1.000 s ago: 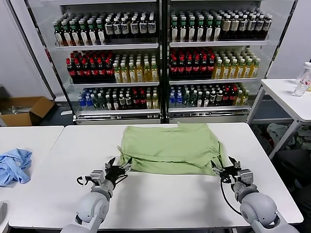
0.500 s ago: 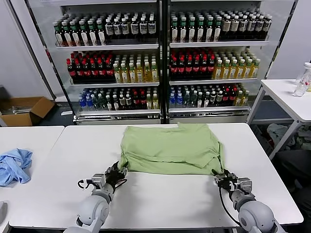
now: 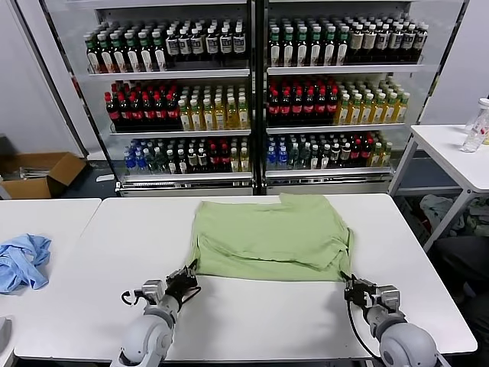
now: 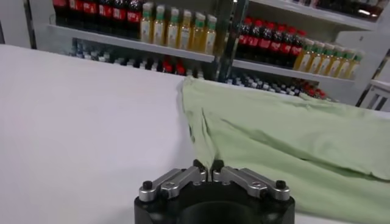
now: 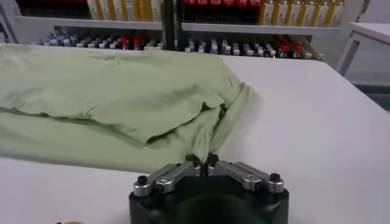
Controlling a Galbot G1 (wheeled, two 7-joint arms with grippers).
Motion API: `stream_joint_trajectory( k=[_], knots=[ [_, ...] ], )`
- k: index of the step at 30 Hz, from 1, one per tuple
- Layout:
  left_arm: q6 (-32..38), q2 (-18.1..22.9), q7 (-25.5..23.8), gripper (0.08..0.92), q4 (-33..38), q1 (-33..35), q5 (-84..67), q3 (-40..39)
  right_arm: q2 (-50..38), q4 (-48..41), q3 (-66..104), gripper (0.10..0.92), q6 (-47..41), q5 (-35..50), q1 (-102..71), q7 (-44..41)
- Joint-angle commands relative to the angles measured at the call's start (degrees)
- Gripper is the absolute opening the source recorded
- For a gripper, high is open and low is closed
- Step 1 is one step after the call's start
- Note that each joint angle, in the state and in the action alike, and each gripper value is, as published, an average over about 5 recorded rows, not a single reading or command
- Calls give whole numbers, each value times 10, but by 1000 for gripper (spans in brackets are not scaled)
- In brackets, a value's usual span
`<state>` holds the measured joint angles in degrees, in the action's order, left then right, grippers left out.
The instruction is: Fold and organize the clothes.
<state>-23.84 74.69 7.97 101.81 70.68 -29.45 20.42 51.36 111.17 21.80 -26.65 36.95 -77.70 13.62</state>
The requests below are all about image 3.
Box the clear plastic water bottle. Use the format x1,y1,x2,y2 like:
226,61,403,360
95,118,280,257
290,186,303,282
461,124,485,154

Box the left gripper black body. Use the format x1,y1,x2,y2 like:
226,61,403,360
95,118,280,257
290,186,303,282
164,270,200,307

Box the green cap white label bottle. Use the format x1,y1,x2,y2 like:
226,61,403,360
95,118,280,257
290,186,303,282
335,26,351,67
84,34,101,74
123,32,141,73
109,32,128,73
97,33,115,74
309,27,323,68
137,31,155,73
151,31,169,72
268,27,282,69
322,26,337,68
281,27,296,69
295,27,309,68

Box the open cardboard box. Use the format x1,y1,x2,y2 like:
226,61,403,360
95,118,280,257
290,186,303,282
0,151,88,200

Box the person in black clothing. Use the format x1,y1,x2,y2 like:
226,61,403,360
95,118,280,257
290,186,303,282
433,235,489,303

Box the light green T-shirt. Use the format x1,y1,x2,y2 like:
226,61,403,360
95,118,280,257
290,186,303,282
189,193,355,283

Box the white side table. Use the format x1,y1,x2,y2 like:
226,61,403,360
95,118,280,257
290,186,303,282
387,124,489,242

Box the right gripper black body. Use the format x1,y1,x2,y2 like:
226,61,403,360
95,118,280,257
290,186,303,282
344,278,378,307

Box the crumpled light blue garment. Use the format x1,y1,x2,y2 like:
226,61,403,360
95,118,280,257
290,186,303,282
0,232,53,294

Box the open glass cooler door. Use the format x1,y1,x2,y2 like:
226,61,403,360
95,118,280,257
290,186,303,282
414,0,473,127
15,0,119,184

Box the grey cloth pile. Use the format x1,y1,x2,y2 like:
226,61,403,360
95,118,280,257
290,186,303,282
419,193,455,230

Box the clear jar with white lid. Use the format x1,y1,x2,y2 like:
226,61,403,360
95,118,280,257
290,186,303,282
465,97,489,135

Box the white cap beige label bottle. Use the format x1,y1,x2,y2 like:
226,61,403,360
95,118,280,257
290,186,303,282
362,23,377,64
349,23,364,64

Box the white cap navy label bottle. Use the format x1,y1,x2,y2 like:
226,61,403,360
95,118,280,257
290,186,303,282
166,27,180,62
178,27,192,62
205,26,219,61
414,23,429,62
389,23,404,63
376,23,390,63
189,26,204,61
402,23,416,63
232,24,247,60
219,25,233,61

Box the white cooler shelf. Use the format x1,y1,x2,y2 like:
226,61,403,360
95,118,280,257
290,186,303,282
266,63,425,76
266,122,406,135
265,166,394,179
121,171,254,183
88,68,251,80
110,128,252,137

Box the beverage cooler cabinet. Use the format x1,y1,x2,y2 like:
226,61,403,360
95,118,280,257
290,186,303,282
93,0,260,198
258,0,440,196

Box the silver metal rods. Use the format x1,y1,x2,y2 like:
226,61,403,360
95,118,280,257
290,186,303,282
17,164,53,180

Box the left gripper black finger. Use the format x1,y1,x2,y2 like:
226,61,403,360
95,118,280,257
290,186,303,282
189,260,202,294
167,259,199,280

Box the teal cloth heap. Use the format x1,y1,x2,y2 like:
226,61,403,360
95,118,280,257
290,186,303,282
458,198,489,232

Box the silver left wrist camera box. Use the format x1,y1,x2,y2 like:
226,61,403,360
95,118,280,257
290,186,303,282
141,279,167,304

